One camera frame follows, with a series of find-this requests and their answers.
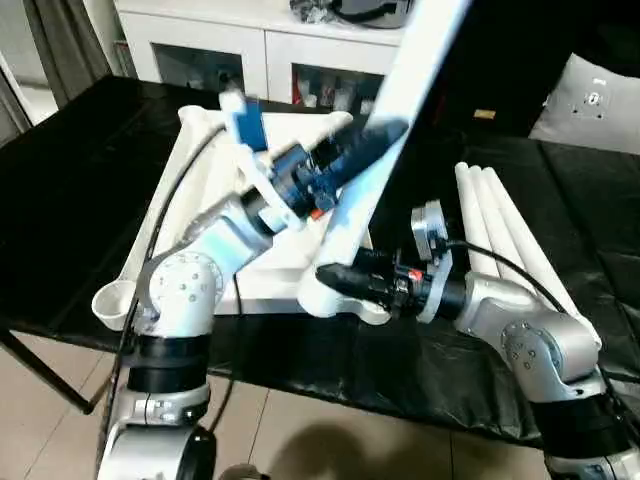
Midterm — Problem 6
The white plastic table top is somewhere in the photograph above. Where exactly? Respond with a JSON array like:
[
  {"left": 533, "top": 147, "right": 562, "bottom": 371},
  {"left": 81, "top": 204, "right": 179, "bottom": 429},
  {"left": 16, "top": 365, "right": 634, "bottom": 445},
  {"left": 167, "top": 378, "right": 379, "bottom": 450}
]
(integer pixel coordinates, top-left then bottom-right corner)
[{"left": 91, "top": 104, "right": 394, "bottom": 330}]

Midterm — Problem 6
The white plastic table leg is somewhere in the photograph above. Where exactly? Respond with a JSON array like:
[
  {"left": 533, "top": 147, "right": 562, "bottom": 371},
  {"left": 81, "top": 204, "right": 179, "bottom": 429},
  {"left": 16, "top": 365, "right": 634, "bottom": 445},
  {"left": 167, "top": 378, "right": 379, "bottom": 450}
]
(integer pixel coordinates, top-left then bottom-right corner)
[
  {"left": 467, "top": 164, "right": 552, "bottom": 302},
  {"left": 454, "top": 161, "right": 512, "bottom": 287},
  {"left": 297, "top": 0, "right": 472, "bottom": 320},
  {"left": 482, "top": 164, "right": 594, "bottom": 324}
]

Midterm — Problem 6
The grey black bag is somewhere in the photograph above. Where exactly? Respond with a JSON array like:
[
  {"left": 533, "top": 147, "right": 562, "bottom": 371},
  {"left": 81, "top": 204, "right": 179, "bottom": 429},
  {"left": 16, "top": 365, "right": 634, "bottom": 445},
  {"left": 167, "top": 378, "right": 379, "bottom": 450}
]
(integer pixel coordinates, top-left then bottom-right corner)
[{"left": 289, "top": 0, "right": 417, "bottom": 30}]

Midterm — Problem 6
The white cabinet with glass doors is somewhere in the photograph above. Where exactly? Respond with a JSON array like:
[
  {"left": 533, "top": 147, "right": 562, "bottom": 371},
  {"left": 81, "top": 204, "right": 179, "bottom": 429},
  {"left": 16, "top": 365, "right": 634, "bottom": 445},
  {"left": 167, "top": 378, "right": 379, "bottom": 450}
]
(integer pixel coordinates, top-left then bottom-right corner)
[{"left": 114, "top": 0, "right": 422, "bottom": 112}]

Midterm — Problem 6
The black work mat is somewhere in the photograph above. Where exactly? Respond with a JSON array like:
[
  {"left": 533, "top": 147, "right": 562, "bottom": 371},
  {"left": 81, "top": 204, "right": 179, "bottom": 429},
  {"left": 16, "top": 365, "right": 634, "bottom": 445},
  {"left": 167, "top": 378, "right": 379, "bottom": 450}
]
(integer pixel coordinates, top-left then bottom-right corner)
[{"left": 0, "top": 74, "right": 640, "bottom": 447}]

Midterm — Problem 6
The grey pillow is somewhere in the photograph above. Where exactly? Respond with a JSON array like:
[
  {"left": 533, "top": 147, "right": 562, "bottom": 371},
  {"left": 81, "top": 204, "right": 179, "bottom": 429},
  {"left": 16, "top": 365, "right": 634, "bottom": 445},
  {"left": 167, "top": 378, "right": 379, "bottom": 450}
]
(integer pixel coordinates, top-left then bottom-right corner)
[{"left": 527, "top": 51, "right": 640, "bottom": 157}]

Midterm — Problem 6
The grey curtain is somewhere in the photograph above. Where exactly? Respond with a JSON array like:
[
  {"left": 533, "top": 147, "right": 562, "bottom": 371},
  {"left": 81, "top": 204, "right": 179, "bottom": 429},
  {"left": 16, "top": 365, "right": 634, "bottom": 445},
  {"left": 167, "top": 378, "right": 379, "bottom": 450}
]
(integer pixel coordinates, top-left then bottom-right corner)
[{"left": 24, "top": 0, "right": 112, "bottom": 107}]

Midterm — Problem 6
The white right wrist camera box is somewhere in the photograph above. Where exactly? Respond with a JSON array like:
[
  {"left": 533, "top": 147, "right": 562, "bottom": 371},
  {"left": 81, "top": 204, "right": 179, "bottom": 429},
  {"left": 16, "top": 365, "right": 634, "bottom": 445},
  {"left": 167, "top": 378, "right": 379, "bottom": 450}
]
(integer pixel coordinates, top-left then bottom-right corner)
[{"left": 407, "top": 199, "right": 458, "bottom": 324}]

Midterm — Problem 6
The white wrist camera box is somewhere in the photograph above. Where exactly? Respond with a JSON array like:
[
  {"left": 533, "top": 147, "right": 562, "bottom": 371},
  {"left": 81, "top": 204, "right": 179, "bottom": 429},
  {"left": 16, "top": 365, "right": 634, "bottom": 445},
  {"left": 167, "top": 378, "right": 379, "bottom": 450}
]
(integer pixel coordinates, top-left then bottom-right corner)
[
  {"left": 217, "top": 87, "right": 280, "bottom": 207},
  {"left": 407, "top": 199, "right": 458, "bottom": 324}
]

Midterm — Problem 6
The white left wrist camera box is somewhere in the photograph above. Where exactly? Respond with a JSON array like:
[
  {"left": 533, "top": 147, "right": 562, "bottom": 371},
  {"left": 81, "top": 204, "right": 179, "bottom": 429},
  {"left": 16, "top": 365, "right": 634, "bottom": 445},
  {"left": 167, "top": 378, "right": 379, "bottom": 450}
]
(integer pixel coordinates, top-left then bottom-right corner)
[{"left": 217, "top": 87, "right": 280, "bottom": 207}]

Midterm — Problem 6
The black work table frame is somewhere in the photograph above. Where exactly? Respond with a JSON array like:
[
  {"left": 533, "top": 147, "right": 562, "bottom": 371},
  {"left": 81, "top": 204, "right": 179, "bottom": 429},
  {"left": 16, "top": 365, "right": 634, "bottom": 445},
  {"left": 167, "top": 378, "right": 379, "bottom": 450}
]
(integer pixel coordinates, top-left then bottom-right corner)
[{"left": 0, "top": 329, "right": 102, "bottom": 417}]

